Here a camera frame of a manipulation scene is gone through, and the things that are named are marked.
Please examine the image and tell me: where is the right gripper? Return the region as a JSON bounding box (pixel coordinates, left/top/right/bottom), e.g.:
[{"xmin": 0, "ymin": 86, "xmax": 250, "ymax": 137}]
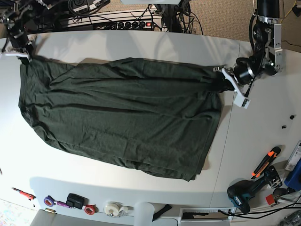
[{"xmin": 0, "ymin": 35, "xmax": 37, "ymax": 59}]

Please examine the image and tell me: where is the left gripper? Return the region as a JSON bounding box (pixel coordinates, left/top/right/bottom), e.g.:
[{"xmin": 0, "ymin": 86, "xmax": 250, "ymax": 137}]
[{"xmin": 212, "ymin": 67, "xmax": 250, "ymax": 109}]

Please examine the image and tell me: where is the dark green t-shirt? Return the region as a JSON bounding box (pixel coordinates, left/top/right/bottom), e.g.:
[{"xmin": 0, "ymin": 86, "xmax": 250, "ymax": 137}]
[{"xmin": 19, "ymin": 57, "xmax": 223, "ymax": 181}]

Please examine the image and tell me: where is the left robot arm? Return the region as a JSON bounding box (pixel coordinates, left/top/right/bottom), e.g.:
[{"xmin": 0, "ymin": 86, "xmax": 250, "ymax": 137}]
[{"xmin": 214, "ymin": 0, "xmax": 283, "ymax": 109}]

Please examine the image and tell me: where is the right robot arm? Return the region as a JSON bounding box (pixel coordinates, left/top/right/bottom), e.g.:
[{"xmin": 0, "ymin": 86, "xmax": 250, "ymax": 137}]
[{"xmin": 0, "ymin": 0, "xmax": 60, "ymax": 64}]

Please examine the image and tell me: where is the orange black utility knife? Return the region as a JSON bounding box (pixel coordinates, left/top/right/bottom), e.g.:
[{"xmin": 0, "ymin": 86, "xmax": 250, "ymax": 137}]
[{"xmin": 251, "ymin": 146, "xmax": 281, "ymax": 180}]

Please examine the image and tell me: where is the black power strip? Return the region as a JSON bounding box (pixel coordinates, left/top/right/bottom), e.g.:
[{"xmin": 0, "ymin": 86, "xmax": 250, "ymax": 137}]
[{"xmin": 65, "ymin": 20, "xmax": 163, "ymax": 31}]

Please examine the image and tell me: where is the blue box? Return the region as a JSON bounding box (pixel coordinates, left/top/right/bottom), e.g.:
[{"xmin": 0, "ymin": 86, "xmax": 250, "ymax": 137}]
[{"xmin": 285, "ymin": 160, "xmax": 301, "ymax": 191}]

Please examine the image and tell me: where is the red square tag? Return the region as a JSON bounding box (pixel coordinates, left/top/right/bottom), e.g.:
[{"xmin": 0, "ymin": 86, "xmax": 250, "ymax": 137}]
[{"xmin": 265, "ymin": 194, "xmax": 275, "ymax": 206}]

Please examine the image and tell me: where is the red black screwdriver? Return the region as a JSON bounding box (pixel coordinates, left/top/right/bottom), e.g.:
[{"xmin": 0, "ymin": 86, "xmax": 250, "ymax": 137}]
[{"xmin": 11, "ymin": 187, "xmax": 36, "ymax": 201}]

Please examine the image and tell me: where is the white paper roll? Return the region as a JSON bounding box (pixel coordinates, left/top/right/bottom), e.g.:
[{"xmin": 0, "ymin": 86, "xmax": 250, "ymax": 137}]
[{"xmin": 134, "ymin": 202, "xmax": 155, "ymax": 226}]

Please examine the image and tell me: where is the purple tape roll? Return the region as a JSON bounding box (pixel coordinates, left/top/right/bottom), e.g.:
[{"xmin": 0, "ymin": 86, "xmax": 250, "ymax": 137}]
[{"xmin": 44, "ymin": 195, "xmax": 55, "ymax": 207}]

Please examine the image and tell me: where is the clear tape dispenser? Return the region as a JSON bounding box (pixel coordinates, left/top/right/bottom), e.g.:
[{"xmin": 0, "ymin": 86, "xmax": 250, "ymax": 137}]
[{"xmin": 103, "ymin": 202, "xmax": 134, "ymax": 218}]

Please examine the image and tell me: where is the red tape roll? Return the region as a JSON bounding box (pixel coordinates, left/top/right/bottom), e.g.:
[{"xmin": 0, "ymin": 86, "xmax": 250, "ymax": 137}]
[{"xmin": 84, "ymin": 205, "xmax": 96, "ymax": 215}]

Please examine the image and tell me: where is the teal black cordless drill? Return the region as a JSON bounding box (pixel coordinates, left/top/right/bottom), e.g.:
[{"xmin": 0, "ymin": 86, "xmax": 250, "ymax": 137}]
[{"xmin": 227, "ymin": 166, "xmax": 283, "ymax": 214}]

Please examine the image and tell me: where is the black action camera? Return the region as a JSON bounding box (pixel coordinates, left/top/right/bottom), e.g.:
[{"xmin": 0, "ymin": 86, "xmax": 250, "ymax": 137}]
[{"xmin": 66, "ymin": 193, "xmax": 85, "ymax": 210}]

